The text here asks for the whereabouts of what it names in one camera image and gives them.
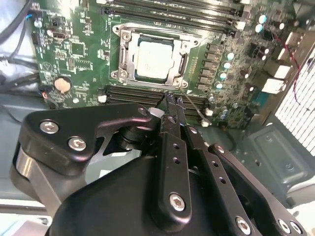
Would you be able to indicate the metal socket cover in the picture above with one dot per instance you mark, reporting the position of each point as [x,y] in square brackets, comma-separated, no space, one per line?
[129,64]

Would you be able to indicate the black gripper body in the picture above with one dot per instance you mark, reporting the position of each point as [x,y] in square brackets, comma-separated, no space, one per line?
[110,196]

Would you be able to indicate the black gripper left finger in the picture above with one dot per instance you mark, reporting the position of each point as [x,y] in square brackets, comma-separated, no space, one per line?
[172,172]

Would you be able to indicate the silver green CPU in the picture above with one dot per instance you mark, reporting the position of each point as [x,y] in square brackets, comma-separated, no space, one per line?
[153,59]

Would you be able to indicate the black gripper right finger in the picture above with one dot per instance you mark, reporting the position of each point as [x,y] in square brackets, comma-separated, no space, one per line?
[216,172]

